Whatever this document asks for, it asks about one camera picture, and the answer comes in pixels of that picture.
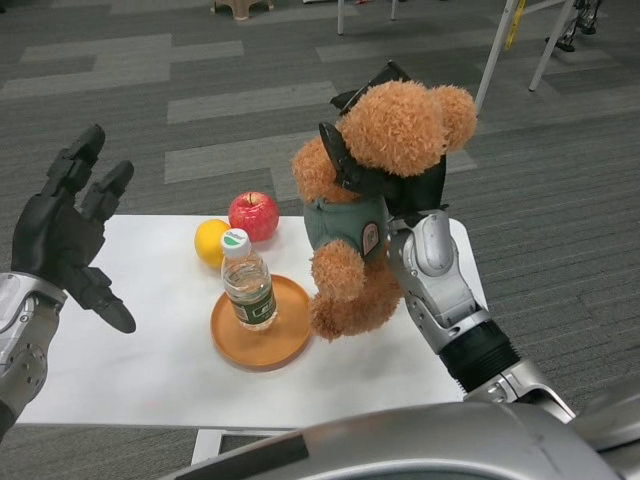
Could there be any round orange plate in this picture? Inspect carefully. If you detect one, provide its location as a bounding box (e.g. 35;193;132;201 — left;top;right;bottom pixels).
210;273;315;372

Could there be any yellow orange fruit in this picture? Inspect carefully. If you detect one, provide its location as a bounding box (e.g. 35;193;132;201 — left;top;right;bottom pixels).
194;218;232;269

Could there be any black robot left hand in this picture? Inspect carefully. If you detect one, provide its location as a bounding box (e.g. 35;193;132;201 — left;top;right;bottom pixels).
10;124;137;335

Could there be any beige plastic stool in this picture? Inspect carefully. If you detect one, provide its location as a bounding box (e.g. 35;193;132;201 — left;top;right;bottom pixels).
209;0;275;21

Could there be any red apple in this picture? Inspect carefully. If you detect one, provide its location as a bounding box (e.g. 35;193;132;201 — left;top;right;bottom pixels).
228;191;281;244

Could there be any clear plastic water bottle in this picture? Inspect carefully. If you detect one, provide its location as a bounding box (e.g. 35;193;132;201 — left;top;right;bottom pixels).
219;228;279;332

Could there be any silver robot chest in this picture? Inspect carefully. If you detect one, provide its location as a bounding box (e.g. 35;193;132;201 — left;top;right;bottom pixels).
159;399;640;480

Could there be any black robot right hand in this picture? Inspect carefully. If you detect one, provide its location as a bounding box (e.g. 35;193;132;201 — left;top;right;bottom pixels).
318;60;451;221

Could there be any brown plush toy bear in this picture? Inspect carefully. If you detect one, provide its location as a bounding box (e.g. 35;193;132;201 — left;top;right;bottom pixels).
291;79;480;344

